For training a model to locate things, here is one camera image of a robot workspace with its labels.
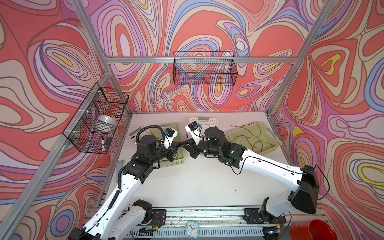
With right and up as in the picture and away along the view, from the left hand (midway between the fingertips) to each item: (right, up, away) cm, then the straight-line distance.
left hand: (181, 142), depth 72 cm
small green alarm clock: (+5, -40, -3) cm, 41 cm away
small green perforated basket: (-2, -11, +14) cm, 18 cm away
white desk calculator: (-36, +3, +30) cm, 47 cm away
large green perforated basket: (+51, 0, +28) cm, 58 cm away
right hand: (+1, -2, -3) cm, 3 cm away
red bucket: (+63, -41, -2) cm, 75 cm away
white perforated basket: (+15, +11, +36) cm, 41 cm away
